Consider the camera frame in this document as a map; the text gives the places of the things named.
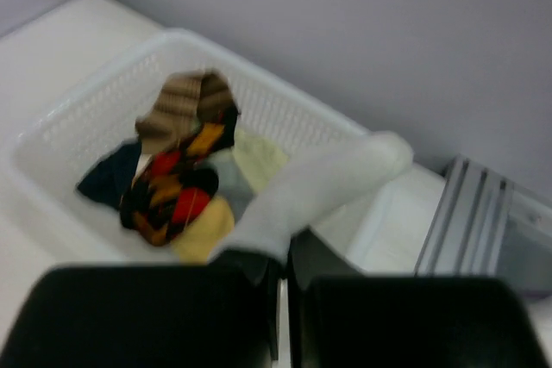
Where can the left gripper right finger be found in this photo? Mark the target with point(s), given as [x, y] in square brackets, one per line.
[340, 317]

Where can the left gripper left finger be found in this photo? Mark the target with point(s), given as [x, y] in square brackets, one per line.
[218, 315]

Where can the white sock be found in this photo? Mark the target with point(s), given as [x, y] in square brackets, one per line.
[313, 184]

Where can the argyle sock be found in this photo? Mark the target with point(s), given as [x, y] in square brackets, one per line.
[176, 185]

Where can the brown striped sock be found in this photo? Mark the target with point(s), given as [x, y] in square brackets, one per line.
[187, 100]

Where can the mustard yellow sock in basket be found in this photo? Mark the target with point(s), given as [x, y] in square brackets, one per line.
[195, 244]

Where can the grey sock in basket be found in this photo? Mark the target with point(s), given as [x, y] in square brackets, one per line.
[233, 186]

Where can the pale yellow sock in basket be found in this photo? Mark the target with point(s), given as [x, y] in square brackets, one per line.
[258, 158]

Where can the navy sock in basket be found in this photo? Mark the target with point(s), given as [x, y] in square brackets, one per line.
[110, 177]

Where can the white plastic basket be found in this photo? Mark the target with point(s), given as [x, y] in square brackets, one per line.
[58, 148]

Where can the aluminium mounting rail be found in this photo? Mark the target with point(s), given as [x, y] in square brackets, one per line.
[486, 225]

